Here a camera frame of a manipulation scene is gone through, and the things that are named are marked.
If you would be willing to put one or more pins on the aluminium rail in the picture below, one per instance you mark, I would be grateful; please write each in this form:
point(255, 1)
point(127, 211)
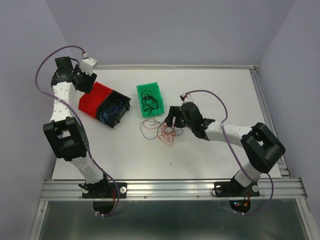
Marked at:
point(173, 66)
point(166, 190)
point(285, 174)

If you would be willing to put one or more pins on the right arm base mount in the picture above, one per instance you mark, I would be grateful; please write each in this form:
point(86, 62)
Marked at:
point(232, 189)

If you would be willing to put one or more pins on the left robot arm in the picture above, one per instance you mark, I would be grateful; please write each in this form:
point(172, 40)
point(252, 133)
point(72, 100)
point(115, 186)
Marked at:
point(65, 133)

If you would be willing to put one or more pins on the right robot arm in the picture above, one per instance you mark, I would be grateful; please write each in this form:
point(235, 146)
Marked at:
point(263, 149)

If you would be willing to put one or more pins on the aluminium front rail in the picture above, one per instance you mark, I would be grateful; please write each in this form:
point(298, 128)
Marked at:
point(166, 190)

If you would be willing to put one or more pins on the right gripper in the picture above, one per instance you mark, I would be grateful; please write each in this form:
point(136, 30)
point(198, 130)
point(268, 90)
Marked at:
point(174, 111)

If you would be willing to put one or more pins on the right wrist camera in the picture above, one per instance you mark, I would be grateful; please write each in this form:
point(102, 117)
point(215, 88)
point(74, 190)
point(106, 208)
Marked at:
point(186, 98)

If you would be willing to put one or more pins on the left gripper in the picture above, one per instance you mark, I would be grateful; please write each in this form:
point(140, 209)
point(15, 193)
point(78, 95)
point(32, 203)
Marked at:
point(90, 81)

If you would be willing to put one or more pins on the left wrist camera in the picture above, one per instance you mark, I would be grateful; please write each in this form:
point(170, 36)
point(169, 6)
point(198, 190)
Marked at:
point(87, 65)

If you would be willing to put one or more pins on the black plastic bin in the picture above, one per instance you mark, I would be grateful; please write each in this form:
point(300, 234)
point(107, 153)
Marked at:
point(113, 108)

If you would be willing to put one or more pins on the green plastic bin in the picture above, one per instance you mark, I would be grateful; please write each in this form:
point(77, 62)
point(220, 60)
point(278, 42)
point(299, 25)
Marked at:
point(150, 100)

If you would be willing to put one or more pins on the red plastic bin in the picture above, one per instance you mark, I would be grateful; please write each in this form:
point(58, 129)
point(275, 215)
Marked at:
point(90, 102)

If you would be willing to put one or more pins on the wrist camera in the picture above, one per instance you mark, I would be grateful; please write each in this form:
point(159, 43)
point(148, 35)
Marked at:
point(186, 98)
point(87, 65)

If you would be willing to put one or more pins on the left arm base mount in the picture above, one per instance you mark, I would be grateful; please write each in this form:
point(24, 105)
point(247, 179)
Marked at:
point(102, 192)

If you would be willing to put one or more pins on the aluminium right rail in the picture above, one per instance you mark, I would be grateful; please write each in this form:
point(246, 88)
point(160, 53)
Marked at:
point(285, 174)

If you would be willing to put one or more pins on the aluminium back rail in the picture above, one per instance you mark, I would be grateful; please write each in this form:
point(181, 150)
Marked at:
point(173, 66)

